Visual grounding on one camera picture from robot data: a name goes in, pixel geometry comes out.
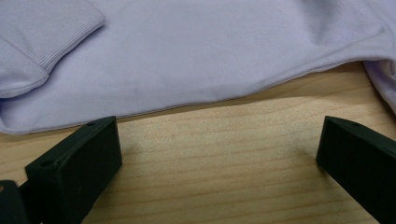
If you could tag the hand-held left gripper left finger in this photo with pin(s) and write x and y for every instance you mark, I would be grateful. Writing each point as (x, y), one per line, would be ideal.
(74, 168)

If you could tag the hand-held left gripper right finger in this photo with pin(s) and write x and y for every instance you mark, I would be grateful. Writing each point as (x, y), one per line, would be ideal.
(361, 165)

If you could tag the lavender printed t-shirt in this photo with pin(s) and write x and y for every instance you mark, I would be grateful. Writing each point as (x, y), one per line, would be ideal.
(186, 53)

